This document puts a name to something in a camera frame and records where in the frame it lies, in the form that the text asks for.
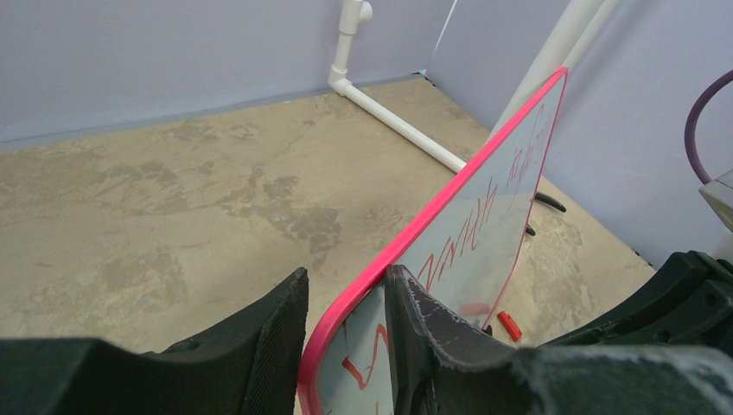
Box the pink framed whiteboard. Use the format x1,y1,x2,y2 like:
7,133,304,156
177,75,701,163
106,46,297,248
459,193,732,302
297,68,568,414

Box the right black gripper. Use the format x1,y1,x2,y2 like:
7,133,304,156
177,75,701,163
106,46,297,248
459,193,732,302
548,251,732,351

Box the black handled pliers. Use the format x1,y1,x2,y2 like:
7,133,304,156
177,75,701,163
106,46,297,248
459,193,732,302
534,191,567,214

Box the white pvc pipe frame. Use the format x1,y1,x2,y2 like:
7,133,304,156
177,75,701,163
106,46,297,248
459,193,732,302
328,1,618,172

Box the red marker cap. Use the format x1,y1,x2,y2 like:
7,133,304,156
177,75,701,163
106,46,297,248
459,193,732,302
497,311,523,342

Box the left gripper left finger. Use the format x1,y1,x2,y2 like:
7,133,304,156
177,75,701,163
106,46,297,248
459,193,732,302
1,268,309,414

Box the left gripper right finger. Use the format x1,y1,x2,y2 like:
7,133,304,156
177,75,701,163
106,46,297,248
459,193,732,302
386,265,732,414

